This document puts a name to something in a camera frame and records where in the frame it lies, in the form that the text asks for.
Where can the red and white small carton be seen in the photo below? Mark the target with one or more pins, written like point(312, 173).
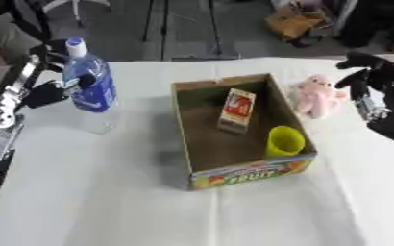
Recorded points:
point(237, 110)

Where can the pink soft toy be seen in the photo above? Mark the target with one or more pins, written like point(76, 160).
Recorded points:
point(318, 96)

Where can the yellow plastic cup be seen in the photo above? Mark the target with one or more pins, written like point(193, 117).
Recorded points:
point(285, 141)

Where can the person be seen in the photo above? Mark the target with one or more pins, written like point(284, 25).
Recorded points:
point(4, 35)

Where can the blue clear plastic bottle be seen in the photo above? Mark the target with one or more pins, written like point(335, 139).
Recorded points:
point(89, 86)

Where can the white chair base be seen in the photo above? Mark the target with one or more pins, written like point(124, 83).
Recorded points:
point(74, 8)

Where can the black tripod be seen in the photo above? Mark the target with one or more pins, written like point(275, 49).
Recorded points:
point(183, 29)

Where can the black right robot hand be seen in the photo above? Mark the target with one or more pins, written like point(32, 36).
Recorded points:
point(374, 72)

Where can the tan cardboard box printed front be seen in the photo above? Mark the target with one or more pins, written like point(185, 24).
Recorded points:
point(237, 134)

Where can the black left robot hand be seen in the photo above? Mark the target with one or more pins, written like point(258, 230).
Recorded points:
point(44, 93)

